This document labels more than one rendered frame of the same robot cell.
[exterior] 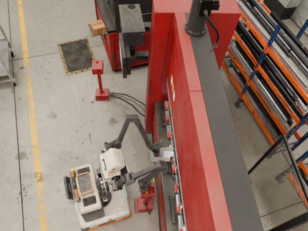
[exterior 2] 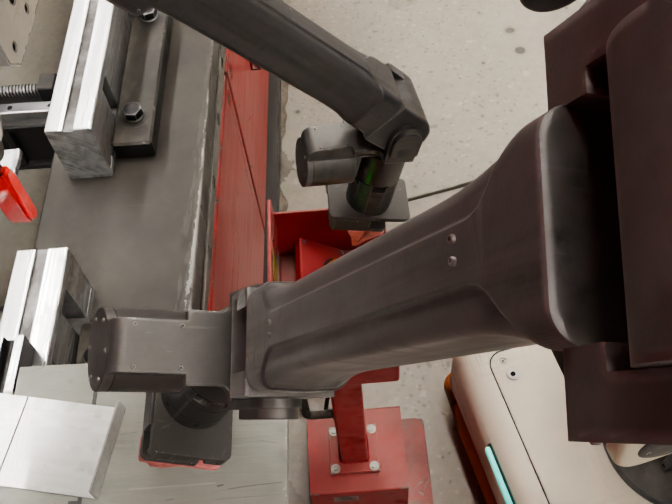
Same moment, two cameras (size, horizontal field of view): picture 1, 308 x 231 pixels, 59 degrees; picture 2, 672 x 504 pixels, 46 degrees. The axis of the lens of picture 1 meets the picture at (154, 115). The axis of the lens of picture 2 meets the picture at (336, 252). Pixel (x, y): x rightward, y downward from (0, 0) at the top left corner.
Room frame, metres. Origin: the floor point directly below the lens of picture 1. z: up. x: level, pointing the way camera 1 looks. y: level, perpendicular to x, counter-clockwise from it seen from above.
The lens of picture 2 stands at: (1.62, 0.11, 1.69)
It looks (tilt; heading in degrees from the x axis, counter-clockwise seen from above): 57 degrees down; 194
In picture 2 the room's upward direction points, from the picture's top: 6 degrees counter-clockwise
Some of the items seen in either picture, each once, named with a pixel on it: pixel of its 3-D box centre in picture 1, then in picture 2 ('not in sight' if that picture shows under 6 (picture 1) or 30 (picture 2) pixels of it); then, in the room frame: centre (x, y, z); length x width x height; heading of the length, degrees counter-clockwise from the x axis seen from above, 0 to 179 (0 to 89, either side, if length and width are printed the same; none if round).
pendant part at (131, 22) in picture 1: (131, 46); not in sight; (2.58, 0.38, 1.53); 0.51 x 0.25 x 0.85; 15
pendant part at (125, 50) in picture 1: (125, 55); not in sight; (2.51, 0.45, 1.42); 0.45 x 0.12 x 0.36; 15
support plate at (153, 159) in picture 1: (161, 154); (144, 451); (1.40, -0.14, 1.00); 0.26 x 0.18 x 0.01; 100
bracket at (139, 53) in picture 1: (145, 63); not in sight; (2.66, 0.21, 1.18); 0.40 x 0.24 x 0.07; 10
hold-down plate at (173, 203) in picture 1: (173, 209); (145, 71); (0.82, -0.33, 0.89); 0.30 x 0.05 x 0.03; 10
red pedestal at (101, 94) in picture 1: (99, 80); not in sight; (2.89, 0.96, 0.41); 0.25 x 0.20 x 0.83; 100
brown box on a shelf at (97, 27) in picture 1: (97, 25); not in sight; (3.48, 1.06, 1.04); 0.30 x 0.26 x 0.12; 24
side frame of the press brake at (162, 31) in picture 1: (179, 81); not in sight; (2.42, -0.29, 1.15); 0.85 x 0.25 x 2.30; 100
